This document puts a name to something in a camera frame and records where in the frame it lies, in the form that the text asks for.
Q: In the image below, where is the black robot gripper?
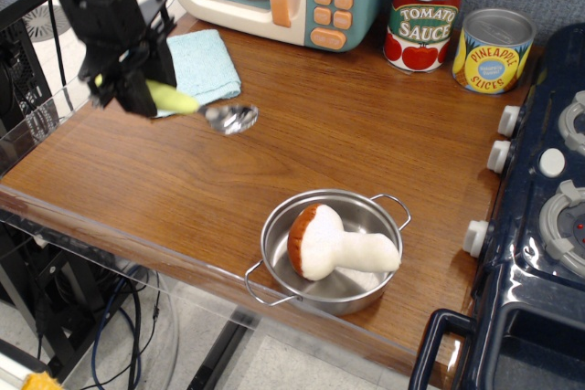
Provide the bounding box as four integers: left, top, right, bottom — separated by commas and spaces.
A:
59, 0, 177, 117

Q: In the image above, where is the spoon with green handle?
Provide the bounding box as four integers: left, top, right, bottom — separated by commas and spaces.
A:
121, 79, 259, 135

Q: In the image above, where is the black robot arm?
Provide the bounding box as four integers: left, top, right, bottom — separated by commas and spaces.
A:
59, 0, 176, 118

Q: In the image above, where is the plush mushroom toy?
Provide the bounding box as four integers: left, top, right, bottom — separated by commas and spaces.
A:
287, 204, 401, 281

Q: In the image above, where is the light blue folded towel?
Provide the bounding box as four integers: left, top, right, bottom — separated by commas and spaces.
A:
149, 30, 241, 118

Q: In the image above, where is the tomato sauce can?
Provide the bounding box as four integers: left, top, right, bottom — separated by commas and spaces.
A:
383, 0, 462, 72

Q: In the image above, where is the pineapple slices can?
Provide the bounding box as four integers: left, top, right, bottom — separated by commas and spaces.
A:
452, 8, 537, 95

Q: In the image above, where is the dark blue toy stove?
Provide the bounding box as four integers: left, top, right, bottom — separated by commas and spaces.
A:
409, 24, 584, 389

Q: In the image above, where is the black cable under table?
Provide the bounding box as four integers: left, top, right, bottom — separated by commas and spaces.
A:
81, 270, 161, 390

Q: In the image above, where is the steel pan with handles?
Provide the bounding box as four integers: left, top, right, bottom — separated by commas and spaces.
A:
261, 189, 411, 316

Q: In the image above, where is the blue cable under table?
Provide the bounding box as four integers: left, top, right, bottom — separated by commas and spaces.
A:
90, 278, 143, 390

